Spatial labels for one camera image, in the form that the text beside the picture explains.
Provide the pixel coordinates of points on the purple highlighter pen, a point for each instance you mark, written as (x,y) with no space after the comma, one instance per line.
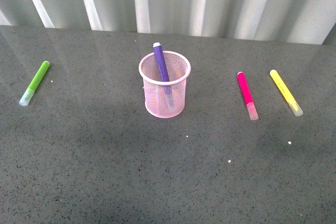
(159,55)

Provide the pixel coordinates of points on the white pleated curtain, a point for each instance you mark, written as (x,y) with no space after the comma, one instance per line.
(301,21)

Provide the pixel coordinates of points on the green highlighter pen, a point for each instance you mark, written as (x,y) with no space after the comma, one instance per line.
(34,84)

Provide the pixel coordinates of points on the yellow highlighter pen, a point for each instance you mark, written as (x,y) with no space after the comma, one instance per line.
(289,98)

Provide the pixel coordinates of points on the pink highlighter pen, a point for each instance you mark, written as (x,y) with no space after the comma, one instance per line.
(247,96)

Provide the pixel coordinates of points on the pink mesh pen cup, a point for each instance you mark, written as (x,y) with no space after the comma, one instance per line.
(165,99)

